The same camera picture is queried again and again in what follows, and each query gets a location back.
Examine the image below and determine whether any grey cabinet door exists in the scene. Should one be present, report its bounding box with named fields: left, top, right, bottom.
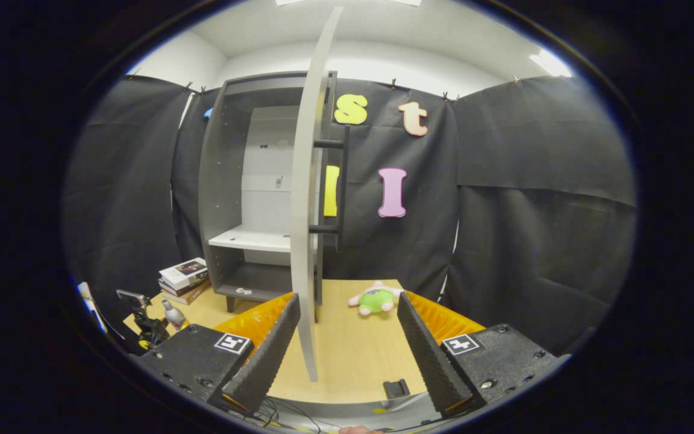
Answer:
left=290, top=6, right=345, bottom=382

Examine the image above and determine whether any silver bottle with colourful label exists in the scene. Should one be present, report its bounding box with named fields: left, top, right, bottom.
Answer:
left=162, top=299, right=187, bottom=332

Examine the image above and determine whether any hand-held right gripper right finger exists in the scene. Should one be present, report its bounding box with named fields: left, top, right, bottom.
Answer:
left=396, top=291, right=558, bottom=418

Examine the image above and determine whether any black cabinet door handle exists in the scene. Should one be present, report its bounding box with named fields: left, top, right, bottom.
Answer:
left=309, top=124, right=351, bottom=251

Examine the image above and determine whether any brown cover book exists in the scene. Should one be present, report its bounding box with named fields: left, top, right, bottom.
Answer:
left=163, top=281, right=212, bottom=306

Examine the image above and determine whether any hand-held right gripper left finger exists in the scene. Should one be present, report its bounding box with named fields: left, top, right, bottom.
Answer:
left=132, top=293, right=301, bottom=417

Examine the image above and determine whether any thin black cable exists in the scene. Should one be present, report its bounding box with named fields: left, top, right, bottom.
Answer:
left=255, top=397, right=324, bottom=432

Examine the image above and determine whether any white cover book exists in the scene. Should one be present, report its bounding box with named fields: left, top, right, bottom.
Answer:
left=158, top=257, right=208, bottom=289

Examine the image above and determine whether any long ceiling light panel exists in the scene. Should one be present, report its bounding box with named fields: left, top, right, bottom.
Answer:
left=275, top=0, right=423, bottom=7

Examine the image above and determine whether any dark cover book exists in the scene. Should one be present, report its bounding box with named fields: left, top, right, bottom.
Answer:
left=159, top=276, right=210, bottom=297

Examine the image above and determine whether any small ceiling light panel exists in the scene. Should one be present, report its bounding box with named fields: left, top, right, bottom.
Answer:
left=528, top=48, right=574, bottom=78

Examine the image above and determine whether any black backdrop cloth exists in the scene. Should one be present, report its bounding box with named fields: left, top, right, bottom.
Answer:
left=63, top=74, right=638, bottom=356

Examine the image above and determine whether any grey cabinet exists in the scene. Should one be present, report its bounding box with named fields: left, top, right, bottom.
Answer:
left=198, top=71, right=339, bottom=313

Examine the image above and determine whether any green and pink plush toy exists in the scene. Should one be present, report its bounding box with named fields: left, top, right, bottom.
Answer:
left=348, top=280, right=405, bottom=316

